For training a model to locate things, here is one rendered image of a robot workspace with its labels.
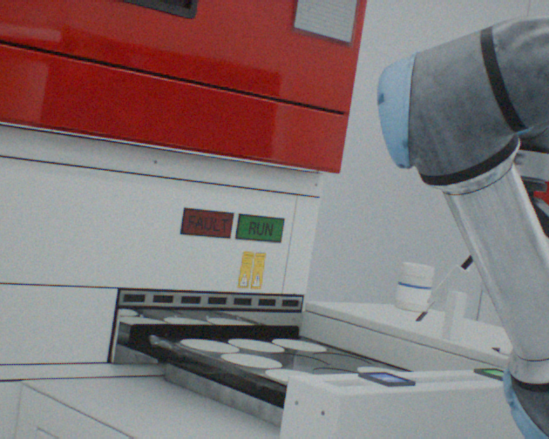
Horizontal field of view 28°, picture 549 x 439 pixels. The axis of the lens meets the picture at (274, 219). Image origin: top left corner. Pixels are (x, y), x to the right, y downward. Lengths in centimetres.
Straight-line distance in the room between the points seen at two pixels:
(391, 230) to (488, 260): 338
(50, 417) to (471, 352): 71
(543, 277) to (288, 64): 87
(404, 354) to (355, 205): 248
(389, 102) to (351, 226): 328
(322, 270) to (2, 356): 270
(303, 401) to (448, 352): 60
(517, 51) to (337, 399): 49
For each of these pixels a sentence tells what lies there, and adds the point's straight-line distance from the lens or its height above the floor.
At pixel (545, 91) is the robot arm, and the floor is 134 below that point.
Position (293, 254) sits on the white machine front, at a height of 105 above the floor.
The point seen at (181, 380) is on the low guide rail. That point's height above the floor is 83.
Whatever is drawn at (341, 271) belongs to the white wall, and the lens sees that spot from 444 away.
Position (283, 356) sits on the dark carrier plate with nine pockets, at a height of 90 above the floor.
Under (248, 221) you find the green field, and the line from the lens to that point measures 203.
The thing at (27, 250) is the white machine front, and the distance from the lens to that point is 177.
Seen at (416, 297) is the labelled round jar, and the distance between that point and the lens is 229.
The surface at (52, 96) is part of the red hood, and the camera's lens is 170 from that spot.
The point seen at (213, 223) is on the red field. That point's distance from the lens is 198.
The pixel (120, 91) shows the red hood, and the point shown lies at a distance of 177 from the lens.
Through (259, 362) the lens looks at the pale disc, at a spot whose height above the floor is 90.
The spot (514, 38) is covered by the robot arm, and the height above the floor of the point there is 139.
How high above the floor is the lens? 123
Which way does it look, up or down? 3 degrees down
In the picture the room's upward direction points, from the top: 9 degrees clockwise
